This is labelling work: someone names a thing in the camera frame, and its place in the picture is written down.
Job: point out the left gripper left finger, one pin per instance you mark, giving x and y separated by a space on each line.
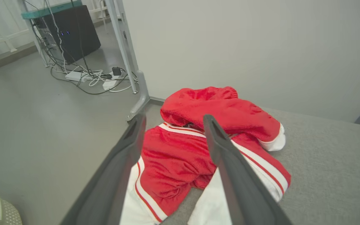
117 175

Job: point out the black power adapter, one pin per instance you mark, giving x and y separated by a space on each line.
116 71

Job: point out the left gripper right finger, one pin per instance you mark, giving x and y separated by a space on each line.
242 187

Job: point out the black computer tower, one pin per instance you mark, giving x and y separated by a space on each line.
77 34

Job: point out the teal topped side table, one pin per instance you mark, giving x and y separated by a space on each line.
52 9

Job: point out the red shorts with white hem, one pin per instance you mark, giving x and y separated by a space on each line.
230 109

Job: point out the small white power strip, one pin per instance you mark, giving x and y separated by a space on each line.
109 84

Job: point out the grey fabric covered table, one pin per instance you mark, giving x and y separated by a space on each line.
323 172

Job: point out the red and white striped garment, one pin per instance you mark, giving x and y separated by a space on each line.
170 162

